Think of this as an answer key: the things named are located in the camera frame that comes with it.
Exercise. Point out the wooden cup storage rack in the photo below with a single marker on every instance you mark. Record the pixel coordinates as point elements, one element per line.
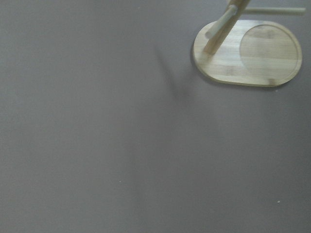
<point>248,52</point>

